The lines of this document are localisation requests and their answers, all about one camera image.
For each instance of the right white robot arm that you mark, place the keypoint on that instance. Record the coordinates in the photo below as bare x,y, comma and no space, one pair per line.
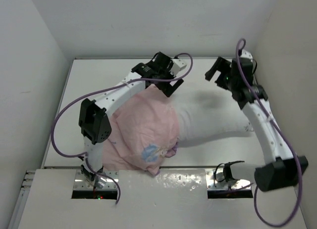
280,169

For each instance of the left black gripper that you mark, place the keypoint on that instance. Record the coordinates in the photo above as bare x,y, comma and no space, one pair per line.
166,88

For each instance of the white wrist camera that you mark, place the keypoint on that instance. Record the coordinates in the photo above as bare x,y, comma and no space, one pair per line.
243,53
177,66

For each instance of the pink princess pillowcase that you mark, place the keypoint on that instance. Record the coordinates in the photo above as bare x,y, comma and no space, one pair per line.
145,131

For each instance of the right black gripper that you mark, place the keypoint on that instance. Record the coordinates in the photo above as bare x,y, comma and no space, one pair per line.
220,64

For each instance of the white foam front board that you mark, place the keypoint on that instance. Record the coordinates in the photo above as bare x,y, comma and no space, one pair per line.
175,199

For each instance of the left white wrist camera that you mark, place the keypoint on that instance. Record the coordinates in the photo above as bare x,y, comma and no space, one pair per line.
177,66

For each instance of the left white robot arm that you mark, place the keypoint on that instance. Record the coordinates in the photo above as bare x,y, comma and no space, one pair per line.
95,114

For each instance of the white pillow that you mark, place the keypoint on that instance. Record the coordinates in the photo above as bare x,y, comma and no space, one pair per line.
206,114

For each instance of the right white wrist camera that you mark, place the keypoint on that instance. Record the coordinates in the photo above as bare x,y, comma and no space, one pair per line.
243,53

